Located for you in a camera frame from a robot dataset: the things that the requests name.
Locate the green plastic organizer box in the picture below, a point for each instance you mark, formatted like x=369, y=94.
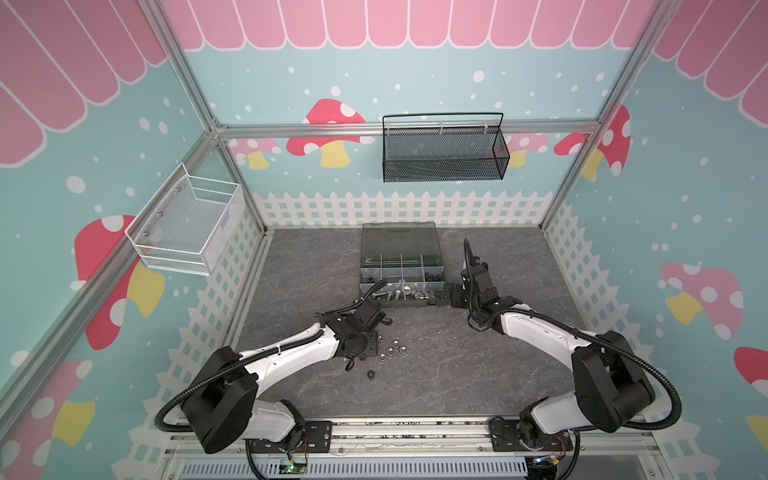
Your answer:
x=407, y=256

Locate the black wire mesh basket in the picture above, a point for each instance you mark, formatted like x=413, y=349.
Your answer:
x=436, y=147

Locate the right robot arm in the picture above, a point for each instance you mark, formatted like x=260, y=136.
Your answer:
x=612, y=386

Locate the white wire mesh basket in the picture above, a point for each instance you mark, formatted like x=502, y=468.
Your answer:
x=187, y=224

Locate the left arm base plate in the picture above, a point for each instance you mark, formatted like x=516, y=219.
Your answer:
x=313, y=437

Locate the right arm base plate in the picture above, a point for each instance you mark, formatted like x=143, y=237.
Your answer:
x=508, y=435

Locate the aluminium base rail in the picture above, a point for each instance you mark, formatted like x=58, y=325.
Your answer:
x=424, y=448

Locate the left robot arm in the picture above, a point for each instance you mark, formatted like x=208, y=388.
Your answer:
x=221, y=406

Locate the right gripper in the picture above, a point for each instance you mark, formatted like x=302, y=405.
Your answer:
x=474, y=280

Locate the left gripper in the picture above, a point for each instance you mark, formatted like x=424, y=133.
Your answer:
x=372, y=348

